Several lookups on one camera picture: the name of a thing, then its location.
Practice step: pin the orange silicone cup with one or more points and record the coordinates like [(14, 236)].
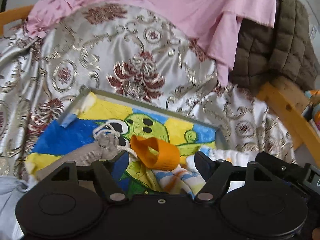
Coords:
[(155, 153)]

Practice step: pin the wooden bed rail left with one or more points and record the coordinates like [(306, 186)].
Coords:
[(12, 15)]

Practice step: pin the pink hanging sheet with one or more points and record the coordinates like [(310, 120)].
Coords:
[(214, 23)]

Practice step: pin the brown quilted jacket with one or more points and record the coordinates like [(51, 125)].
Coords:
[(265, 53)]

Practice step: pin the grey tray with cartoon lining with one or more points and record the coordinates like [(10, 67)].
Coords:
[(76, 130)]

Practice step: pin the floral satin bedspread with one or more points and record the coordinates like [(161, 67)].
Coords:
[(129, 51)]

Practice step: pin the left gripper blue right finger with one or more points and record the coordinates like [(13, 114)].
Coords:
[(216, 175)]

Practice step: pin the beige linen pouch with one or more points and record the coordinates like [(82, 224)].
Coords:
[(108, 142)]

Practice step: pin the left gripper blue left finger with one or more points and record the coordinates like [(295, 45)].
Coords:
[(106, 174)]

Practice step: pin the striped pastel sock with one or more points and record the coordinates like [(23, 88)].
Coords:
[(179, 181)]

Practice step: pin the white gauze baby cloth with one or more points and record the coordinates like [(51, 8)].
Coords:
[(232, 156)]

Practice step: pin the colourful striped fabric bundle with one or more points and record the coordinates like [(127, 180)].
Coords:
[(311, 112)]

